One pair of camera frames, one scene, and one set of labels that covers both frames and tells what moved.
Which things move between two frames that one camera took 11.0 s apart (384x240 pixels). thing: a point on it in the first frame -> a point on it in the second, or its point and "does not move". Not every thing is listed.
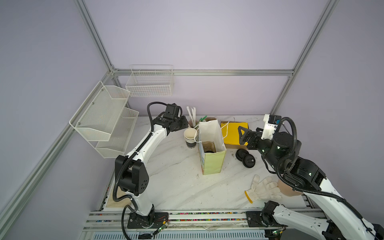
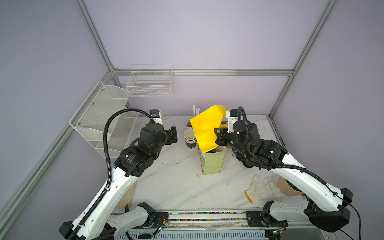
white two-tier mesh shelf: [105, 121] does not move
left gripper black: [184, 122] -> [168, 140]
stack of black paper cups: [191, 135] does not move
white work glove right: [266, 189] does not move
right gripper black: [252, 135] -> [219, 132]
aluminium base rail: [298, 220] does not move
